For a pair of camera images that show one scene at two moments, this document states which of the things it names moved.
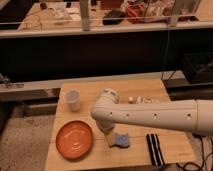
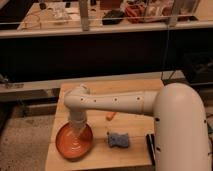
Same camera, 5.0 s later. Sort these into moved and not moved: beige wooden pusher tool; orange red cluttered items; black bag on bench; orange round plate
Moved: beige wooden pusher tool
Not moved: orange red cluttered items; orange round plate; black bag on bench
